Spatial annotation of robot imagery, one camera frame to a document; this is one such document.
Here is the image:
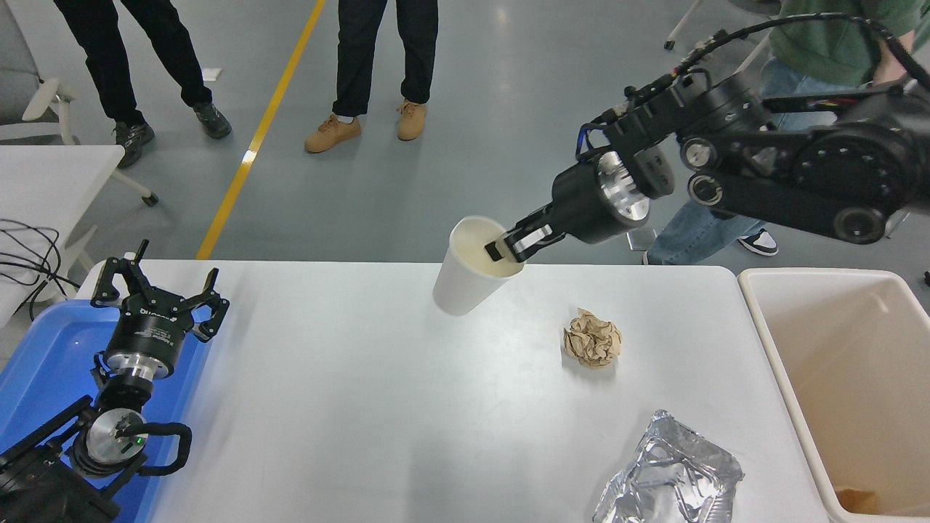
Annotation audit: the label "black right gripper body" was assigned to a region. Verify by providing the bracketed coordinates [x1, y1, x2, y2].
[551, 163, 633, 246]

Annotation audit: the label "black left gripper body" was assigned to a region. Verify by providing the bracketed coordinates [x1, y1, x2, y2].
[102, 304, 197, 364]

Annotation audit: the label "white paper cup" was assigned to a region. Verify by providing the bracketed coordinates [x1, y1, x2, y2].
[432, 216, 525, 317]

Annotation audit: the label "silver foil tray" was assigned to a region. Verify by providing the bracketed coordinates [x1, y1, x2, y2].
[592, 409, 745, 523]

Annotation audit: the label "blue plastic tray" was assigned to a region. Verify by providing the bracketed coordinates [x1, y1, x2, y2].
[0, 301, 211, 523]

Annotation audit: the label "crumpled tan paper ball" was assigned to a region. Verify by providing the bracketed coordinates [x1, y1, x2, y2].
[562, 308, 623, 369]

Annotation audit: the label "white side table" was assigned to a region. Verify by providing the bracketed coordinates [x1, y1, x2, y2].
[0, 144, 126, 328]

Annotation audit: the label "grey office chair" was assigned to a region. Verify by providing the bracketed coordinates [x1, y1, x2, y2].
[0, 0, 161, 208]

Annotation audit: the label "person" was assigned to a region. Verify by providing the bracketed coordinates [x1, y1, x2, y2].
[304, 0, 440, 154]
[643, 0, 930, 266]
[54, 0, 233, 168]

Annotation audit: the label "large pale plastic bin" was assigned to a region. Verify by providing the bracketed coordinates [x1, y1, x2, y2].
[737, 267, 930, 523]

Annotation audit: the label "brown scrap in bin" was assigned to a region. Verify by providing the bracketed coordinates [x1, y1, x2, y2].
[836, 488, 881, 518]

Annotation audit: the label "black cables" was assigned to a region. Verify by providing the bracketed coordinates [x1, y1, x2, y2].
[0, 219, 82, 324]

